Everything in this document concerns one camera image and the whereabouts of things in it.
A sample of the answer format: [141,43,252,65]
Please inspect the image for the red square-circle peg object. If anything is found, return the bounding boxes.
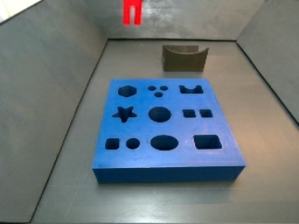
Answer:
[122,0,142,26]

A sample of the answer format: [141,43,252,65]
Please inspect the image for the blue shape-sorting foam board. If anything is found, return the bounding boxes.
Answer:
[92,79,246,183]

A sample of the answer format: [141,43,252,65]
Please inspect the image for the black curved object holder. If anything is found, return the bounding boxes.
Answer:
[162,45,209,72]

